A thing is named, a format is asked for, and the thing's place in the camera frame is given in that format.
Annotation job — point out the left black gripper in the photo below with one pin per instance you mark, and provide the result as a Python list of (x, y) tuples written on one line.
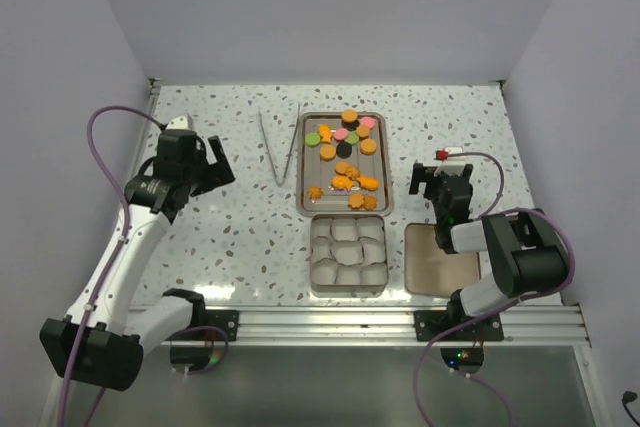
[(217, 174)]

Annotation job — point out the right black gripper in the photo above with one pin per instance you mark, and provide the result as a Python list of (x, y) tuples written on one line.
[(423, 173)]

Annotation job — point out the orange fish cookie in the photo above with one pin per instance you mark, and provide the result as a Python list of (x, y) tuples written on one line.
[(325, 134), (342, 183), (368, 183)]

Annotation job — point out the orange ridged flower cookie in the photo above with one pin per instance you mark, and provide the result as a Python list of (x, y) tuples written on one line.
[(352, 172)]

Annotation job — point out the plain orange round cookie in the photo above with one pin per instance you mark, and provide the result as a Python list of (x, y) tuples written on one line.
[(341, 167)]

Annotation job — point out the orange dotted round cookie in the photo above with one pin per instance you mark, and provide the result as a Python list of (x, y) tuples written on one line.
[(327, 152)]

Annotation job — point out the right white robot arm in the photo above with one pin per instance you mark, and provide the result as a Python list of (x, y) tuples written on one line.
[(529, 257)]

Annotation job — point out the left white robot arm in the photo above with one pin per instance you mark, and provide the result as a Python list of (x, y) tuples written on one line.
[(96, 342)]

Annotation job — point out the orange swirl round cookie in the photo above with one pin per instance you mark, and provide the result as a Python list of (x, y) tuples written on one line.
[(369, 202)]

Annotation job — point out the pink round cookie right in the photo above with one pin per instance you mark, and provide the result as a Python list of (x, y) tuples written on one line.
[(368, 121)]

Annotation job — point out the pink round cookie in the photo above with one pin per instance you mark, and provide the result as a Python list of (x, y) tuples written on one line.
[(340, 134), (368, 121)]

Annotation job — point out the orange flower flat cookie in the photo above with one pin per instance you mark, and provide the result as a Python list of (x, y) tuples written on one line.
[(356, 201)]

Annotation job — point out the green round cookie middle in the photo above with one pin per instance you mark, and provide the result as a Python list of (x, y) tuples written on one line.
[(352, 138)]

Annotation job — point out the green round cookie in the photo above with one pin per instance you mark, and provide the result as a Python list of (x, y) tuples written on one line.
[(352, 138), (312, 139)]

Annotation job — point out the green round cookie left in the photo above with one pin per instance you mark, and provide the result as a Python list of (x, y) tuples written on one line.
[(312, 139)]

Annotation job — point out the steel baking tray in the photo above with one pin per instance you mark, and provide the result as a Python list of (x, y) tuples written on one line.
[(313, 171)]

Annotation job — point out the gold tin lid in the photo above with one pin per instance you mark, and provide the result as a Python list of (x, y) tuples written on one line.
[(432, 272)]

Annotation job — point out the black round cookie top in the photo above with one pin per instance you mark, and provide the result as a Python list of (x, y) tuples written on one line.
[(351, 126)]

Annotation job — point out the black round cookie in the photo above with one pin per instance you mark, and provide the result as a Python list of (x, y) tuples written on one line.
[(344, 150), (351, 126)]

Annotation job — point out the black round cookie middle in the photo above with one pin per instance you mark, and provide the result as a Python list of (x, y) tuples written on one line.
[(344, 150)]

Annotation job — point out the pink round cookie middle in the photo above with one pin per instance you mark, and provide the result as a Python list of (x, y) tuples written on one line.
[(340, 134)]

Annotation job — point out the orange round cookie top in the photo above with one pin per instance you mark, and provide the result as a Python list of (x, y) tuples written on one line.
[(349, 116)]

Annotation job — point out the orange fish cookie top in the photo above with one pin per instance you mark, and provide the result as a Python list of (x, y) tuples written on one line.
[(325, 134)]

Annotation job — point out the gold square cookie tin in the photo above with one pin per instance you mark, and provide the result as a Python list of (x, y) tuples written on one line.
[(348, 255)]

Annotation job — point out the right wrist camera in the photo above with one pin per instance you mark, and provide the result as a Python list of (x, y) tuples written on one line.
[(451, 161)]

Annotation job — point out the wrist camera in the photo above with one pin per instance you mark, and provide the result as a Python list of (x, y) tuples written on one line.
[(181, 122), (451, 161)]

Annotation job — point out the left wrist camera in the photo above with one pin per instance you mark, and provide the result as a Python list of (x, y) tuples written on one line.
[(181, 122)]

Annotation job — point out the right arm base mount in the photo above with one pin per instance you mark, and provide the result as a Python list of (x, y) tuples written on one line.
[(428, 324)]

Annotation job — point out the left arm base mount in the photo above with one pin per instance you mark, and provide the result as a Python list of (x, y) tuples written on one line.
[(220, 324)]

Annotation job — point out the aluminium front rail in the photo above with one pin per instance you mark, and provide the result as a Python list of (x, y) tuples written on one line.
[(373, 326)]

